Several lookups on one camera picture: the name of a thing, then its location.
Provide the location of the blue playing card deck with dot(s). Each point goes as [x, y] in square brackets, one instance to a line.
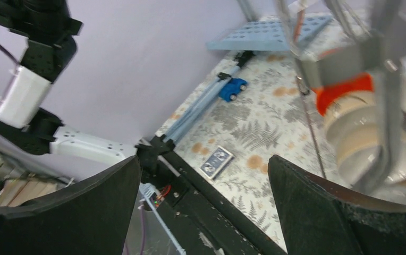
[216, 162]

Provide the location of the stainless steel dish rack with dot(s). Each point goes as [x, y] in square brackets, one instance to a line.
[377, 52]

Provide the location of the light blue folded tripod stand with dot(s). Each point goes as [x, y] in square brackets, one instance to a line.
[205, 100]

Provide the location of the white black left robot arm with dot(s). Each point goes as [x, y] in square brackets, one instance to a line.
[49, 30]

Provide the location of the beige ceramic bowl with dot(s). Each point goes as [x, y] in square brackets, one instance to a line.
[351, 128]

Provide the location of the orange bowl front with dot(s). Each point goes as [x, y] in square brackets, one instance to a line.
[327, 95]

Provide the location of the light blue perforated tray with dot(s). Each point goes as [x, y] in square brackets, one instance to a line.
[268, 35]

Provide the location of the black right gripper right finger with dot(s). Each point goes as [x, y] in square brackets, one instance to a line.
[318, 216]

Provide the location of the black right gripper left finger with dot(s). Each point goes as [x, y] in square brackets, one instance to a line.
[89, 217]

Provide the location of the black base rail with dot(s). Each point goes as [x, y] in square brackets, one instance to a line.
[196, 216]

